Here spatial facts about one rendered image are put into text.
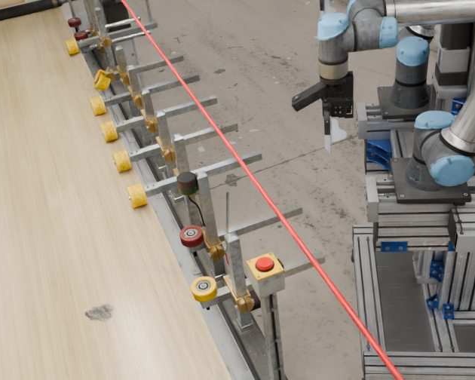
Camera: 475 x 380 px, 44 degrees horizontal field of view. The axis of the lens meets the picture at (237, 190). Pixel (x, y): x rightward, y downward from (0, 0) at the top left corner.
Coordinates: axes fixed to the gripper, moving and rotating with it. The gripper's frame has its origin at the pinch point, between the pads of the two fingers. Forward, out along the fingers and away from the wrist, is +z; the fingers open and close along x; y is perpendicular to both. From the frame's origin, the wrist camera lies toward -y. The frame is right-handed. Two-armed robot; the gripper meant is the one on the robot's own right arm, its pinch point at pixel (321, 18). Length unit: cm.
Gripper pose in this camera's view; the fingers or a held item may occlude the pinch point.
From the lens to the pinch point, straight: 242.5
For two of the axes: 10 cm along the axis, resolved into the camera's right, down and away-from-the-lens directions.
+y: 9.9, -0.3, -1.4
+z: 1.1, 7.8, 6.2
